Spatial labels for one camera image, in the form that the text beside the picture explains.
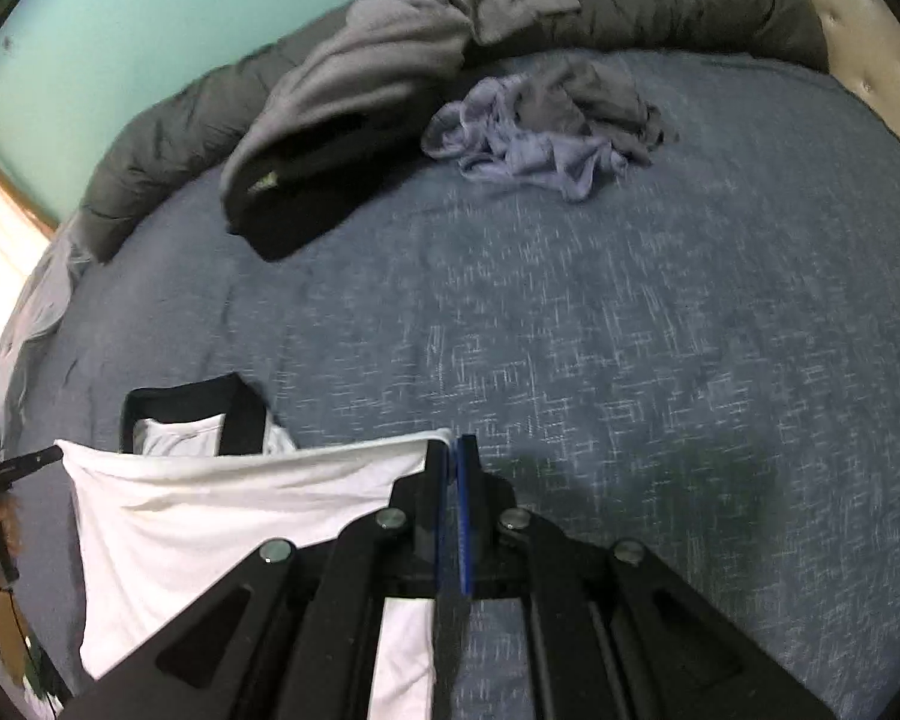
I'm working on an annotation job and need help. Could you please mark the cream tufted headboard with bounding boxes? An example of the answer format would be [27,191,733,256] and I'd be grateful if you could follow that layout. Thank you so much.
[756,0,900,167]

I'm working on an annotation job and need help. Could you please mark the blue checked boxer shorts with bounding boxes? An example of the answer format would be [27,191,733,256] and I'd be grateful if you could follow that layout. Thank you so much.
[418,73,632,205]

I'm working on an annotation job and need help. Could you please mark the black garment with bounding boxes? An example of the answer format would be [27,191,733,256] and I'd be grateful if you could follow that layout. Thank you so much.
[223,107,415,265]

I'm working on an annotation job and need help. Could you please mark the white polo shirt black trim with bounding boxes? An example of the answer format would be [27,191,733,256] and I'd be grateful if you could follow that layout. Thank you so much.
[54,373,456,720]

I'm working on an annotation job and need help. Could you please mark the wooden window trim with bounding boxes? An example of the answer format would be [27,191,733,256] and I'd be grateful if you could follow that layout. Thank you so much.
[0,148,62,239]

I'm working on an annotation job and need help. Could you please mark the dark grey crumpled garment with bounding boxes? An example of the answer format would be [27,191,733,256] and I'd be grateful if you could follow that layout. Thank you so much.
[520,55,681,167]

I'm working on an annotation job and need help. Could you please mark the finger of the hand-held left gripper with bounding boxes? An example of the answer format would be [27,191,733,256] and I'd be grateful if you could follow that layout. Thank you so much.
[0,444,66,479]

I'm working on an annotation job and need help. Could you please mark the grey knit sweater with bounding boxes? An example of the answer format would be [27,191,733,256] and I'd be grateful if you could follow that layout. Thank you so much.
[221,0,584,220]

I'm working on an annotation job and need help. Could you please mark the dark grey rolled duvet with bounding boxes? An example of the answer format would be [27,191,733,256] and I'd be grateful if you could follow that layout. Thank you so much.
[75,0,831,265]

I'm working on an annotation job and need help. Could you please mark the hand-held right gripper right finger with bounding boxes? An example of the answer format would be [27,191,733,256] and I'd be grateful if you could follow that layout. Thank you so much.
[456,435,833,720]

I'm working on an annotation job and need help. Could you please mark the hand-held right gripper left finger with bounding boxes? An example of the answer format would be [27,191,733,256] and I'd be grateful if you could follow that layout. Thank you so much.
[60,439,456,720]

